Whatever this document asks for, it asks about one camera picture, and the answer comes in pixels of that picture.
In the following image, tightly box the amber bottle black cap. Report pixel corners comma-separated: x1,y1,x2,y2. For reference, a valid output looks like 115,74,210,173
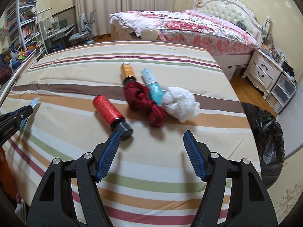
121,63,138,86

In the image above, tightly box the floral quilt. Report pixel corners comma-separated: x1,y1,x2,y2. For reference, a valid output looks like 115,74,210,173
109,9,259,55

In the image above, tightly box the white paper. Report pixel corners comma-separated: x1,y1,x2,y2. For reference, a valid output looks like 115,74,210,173
162,87,200,123

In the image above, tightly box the teal and white tube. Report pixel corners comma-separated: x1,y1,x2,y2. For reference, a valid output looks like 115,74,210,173
141,68,164,106

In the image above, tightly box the dark clothes pile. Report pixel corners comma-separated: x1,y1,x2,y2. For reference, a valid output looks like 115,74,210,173
282,60,296,78

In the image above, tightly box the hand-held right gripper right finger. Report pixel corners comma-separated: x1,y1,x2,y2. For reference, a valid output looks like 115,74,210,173
183,130,284,227

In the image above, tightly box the white nightstand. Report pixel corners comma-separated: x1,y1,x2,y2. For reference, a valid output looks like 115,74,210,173
242,48,284,100

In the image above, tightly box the colourful toy pile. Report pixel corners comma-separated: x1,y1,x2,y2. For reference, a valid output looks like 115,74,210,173
0,44,36,86

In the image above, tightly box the dark red cloth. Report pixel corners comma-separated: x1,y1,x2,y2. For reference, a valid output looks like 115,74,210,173
123,82,169,127

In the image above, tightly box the beige curtain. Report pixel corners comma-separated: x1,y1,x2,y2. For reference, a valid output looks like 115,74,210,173
74,0,178,40

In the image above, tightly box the cluster of small bottles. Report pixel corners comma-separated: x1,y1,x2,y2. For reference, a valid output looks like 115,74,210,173
260,34,288,62

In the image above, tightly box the grey study desk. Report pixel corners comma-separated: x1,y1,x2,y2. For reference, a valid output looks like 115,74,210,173
39,16,75,52

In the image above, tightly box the red bottle black cap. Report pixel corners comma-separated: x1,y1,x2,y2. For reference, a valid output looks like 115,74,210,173
93,95,133,140

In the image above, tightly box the plastic drawer unit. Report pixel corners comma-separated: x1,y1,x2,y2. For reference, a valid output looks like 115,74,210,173
269,72,297,114

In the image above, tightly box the white bookshelf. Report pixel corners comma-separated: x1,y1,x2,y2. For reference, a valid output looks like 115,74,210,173
5,0,48,59

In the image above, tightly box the striped tablecloth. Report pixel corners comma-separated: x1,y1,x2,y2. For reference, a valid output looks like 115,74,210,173
0,40,262,227

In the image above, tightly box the trash bin black liner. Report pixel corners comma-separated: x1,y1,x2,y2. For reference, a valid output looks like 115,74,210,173
241,102,284,190

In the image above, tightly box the white storage box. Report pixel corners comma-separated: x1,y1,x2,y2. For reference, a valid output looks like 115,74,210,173
224,65,237,81

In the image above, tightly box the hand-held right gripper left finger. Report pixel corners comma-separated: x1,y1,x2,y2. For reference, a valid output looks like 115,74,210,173
26,131,122,227

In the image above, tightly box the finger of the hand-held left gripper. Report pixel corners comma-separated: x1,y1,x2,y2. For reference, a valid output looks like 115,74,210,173
5,97,41,123
19,116,31,131

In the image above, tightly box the grey desk chair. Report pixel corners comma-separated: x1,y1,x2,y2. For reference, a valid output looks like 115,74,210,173
69,10,98,45

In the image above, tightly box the white bed tufted headboard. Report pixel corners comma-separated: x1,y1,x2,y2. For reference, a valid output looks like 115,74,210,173
109,0,271,76

